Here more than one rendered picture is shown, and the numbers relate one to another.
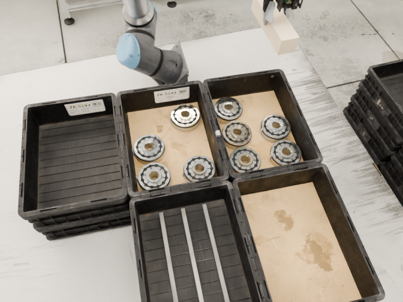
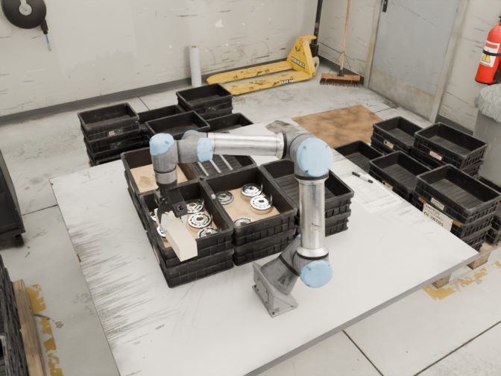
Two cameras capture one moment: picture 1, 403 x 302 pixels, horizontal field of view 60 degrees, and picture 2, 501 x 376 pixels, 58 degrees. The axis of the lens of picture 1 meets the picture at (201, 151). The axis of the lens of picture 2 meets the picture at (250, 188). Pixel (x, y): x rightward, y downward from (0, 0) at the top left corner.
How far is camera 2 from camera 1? 226 cm
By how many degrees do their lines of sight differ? 86
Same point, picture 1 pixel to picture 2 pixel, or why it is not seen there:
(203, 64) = (247, 327)
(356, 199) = (104, 236)
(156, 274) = (234, 164)
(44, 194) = not seen: hidden behind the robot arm
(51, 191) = not seen: hidden behind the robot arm
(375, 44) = not seen: outside the picture
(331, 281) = (141, 173)
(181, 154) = (238, 209)
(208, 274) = (207, 167)
